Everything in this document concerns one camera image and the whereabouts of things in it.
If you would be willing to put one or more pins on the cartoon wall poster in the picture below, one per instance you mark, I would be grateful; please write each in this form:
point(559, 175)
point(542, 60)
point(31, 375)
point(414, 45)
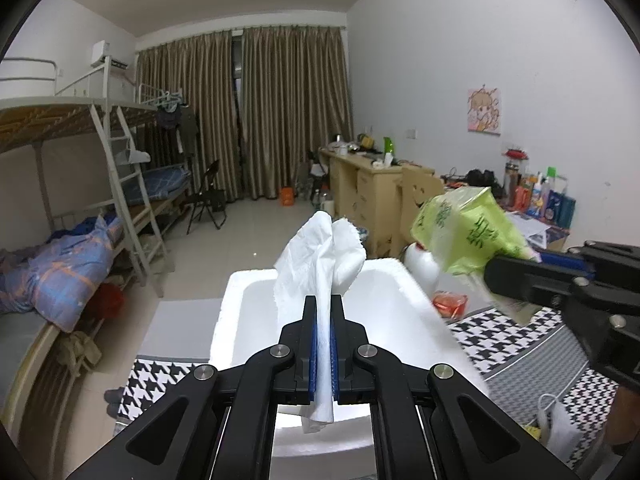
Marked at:
point(484, 110)

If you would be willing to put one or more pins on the light wooden desk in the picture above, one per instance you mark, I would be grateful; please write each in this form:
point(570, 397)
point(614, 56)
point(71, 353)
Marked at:
point(370, 190)

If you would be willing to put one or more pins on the white foam box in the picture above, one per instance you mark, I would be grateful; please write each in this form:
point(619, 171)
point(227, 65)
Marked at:
point(390, 300)

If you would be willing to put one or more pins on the white air conditioner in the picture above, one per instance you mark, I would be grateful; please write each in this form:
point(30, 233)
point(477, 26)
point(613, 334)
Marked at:
point(107, 55)

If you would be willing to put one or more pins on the orange bucket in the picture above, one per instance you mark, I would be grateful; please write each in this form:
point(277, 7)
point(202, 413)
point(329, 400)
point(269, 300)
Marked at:
point(287, 197)

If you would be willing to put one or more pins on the green bottle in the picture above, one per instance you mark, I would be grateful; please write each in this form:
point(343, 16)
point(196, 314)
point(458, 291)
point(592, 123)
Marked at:
point(388, 146)

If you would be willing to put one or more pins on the desk with patterned cover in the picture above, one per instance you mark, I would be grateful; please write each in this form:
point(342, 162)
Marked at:
point(555, 237)

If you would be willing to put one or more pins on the brown curtain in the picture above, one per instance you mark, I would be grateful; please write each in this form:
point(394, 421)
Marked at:
point(200, 110)
point(295, 110)

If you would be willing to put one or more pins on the white metal bunk bed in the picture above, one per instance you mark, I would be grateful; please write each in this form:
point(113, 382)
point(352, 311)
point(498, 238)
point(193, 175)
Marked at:
point(60, 120)

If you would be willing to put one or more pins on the red cloth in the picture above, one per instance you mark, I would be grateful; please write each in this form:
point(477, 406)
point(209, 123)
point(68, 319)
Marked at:
point(111, 300)

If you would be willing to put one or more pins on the white lotion pump bottle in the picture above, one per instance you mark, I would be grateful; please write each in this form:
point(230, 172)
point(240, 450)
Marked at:
point(420, 265)

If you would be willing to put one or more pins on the white paper tissue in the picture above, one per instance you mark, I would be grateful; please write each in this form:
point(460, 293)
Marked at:
point(310, 260)

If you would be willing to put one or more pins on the white papers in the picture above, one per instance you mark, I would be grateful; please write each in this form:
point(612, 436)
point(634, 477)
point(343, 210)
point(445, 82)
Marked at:
point(530, 227)

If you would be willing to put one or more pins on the person's right forearm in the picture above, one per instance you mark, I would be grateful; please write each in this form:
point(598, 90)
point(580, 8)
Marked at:
point(622, 415)

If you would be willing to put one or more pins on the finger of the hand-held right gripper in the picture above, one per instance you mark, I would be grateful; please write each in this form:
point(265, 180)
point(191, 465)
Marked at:
point(610, 260)
point(530, 282)

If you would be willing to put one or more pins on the black folding chair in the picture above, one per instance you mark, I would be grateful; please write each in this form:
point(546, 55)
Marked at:
point(210, 200)

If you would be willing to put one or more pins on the khaki cloth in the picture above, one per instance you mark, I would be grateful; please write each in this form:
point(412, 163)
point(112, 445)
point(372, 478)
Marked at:
point(80, 352)

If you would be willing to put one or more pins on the green tissue packet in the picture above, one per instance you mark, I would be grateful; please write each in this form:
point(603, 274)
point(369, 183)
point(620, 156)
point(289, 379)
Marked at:
point(465, 230)

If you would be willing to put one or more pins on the hanging dark clothes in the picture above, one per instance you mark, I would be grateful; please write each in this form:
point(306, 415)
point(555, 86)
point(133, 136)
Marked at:
point(172, 122)

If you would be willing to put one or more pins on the houndstooth tablecloth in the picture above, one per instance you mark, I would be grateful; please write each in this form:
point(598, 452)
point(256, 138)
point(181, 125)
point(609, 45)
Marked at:
point(500, 350)

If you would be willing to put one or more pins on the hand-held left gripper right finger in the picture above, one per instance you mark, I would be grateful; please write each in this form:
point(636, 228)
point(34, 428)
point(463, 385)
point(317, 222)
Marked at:
point(335, 350)

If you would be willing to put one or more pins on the white bed ladder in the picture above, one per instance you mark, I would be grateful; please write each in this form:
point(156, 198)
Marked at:
point(127, 185)

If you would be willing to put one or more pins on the white hanging bag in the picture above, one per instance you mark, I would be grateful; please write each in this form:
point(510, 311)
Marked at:
point(134, 154)

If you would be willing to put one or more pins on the group of toiletry bottles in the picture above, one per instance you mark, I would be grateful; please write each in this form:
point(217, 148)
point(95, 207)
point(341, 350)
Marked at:
point(545, 200)

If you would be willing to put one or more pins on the white plastic bag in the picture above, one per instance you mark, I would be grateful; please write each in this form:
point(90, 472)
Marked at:
point(562, 430)

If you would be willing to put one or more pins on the wooden chair with smiley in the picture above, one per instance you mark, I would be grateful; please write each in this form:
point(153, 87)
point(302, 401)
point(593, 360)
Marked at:
point(417, 195)

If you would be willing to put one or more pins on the red snack packet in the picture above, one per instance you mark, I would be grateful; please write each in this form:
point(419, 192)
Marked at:
point(450, 304)

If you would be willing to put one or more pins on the blue plaid blanket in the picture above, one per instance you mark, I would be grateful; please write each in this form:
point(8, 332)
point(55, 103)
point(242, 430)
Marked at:
point(65, 270)

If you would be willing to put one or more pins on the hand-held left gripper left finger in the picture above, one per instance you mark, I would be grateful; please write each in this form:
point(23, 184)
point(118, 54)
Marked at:
point(313, 350)

